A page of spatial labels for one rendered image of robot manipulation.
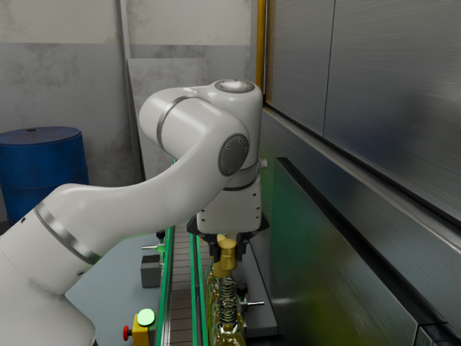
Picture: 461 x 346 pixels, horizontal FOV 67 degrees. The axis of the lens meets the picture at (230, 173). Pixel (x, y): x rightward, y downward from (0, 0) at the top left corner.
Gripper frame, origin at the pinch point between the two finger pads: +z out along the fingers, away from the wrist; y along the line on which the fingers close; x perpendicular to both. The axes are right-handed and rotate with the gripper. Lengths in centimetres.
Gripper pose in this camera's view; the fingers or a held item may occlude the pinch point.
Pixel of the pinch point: (227, 248)
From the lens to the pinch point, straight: 60.3
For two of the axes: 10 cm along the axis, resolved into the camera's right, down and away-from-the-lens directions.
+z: -0.4, 8.3, 5.6
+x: 1.1, 5.6, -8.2
